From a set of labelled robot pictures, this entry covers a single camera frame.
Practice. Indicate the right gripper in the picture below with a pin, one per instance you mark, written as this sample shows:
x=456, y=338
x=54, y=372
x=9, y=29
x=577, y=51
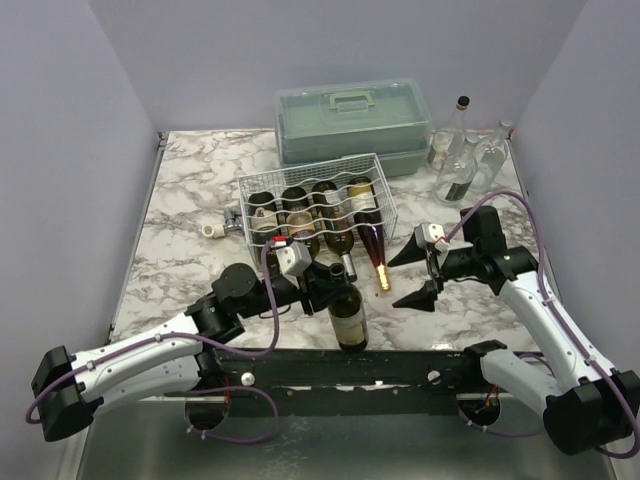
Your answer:
x=432, y=268

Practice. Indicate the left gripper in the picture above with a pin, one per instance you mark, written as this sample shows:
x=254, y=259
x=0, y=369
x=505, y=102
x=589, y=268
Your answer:
x=320, y=286

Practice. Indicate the dark wine bottle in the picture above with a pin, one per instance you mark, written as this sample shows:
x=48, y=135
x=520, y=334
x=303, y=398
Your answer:
x=264, y=222
x=348, y=320

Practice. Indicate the clear bottle dark label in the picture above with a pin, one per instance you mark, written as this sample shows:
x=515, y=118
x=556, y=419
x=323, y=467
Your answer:
x=457, y=173

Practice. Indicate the clear bottle cream label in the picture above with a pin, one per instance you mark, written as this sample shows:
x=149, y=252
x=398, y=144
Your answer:
x=449, y=137

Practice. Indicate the clear bottle silver cap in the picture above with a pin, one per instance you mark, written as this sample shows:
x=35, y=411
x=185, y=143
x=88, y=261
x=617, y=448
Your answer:
x=491, y=154

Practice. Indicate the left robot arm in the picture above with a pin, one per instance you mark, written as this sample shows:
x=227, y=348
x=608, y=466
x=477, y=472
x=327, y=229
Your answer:
x=71, y=389

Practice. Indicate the dark bottle silver neck lower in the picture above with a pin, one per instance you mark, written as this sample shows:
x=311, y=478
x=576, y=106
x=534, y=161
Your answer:
x=337, y=234

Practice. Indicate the dark bottle lower middle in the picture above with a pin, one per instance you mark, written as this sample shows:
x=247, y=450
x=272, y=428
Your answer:
x=299, y=219

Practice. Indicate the red wine bottle gold cap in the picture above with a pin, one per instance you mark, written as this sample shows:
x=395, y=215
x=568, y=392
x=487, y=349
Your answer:
x=368, y=220

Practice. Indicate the green plastic toolbox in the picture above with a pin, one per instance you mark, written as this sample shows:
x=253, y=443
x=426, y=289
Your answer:
x=389, y=118

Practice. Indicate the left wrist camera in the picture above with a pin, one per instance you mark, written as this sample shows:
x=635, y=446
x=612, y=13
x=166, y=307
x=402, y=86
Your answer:
x=293, y=257

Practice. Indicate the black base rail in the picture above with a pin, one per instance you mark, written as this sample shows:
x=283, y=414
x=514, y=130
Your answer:
x=305, y=382

